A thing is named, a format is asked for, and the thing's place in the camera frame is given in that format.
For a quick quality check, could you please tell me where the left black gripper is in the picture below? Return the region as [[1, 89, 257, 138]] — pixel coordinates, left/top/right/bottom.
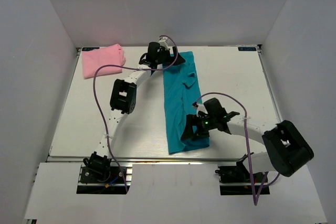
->
[[156, 47, 186, 67]]

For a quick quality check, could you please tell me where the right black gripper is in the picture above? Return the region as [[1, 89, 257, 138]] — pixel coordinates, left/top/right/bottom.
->
[[181, 114, 216, 141]]

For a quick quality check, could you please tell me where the teal t shirt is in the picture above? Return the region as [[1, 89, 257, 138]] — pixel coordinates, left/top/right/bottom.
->
[[163, 51, 210, 155]]

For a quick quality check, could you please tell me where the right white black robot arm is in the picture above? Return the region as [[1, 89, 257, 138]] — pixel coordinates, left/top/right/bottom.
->
[[181, 98, 314, 182]]

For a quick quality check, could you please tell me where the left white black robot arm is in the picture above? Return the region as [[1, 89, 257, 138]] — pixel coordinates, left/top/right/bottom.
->
[[92, 35, 186, 160]]

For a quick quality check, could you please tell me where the pink folded t shirt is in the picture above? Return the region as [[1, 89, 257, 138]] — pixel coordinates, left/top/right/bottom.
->
[[81, 44, 126, 79]]

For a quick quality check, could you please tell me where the right blue table label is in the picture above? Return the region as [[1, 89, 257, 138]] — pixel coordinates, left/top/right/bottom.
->
[[238, 47, 257, 51]]

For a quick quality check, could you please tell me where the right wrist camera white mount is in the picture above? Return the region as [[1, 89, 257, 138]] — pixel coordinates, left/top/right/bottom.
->
[[192, 102, 207, 117]]

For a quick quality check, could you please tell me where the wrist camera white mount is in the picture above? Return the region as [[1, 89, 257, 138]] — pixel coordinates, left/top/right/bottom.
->
[[158, 35, 170, 50], [192, 102, 207, 117]]

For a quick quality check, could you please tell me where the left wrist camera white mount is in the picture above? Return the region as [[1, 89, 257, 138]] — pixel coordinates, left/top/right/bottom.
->
[[158, 35, 170, 50]]

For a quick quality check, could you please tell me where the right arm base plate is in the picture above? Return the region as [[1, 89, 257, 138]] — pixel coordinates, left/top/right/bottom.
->
[[215, 165, 271, 196]]

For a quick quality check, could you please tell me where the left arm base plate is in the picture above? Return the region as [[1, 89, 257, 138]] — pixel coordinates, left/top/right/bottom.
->
[[76, 156, 130, 195]]

